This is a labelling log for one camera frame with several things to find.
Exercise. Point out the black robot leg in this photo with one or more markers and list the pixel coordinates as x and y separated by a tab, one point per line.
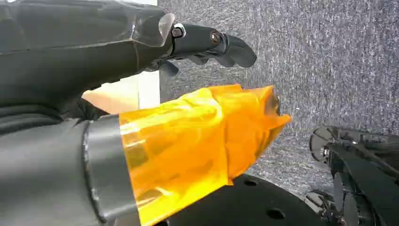
364	168

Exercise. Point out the pale wooden desk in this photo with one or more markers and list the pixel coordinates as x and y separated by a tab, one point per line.
124	93

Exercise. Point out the black robot foot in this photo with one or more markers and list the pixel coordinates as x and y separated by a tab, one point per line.
249	206

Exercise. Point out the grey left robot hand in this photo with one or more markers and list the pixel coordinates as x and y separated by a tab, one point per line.
62	46

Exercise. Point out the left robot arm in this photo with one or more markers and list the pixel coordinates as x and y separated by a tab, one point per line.
25	120

